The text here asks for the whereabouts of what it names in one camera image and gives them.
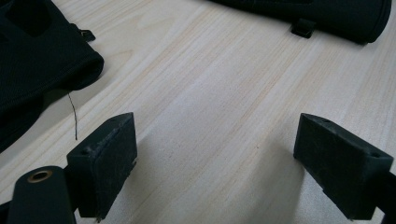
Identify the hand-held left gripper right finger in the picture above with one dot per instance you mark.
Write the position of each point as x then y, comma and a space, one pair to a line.
339, 165

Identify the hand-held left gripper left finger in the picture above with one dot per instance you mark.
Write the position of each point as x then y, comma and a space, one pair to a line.
102, 168

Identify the black glove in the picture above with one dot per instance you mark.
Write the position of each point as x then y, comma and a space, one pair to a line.
37, 56
336, 15

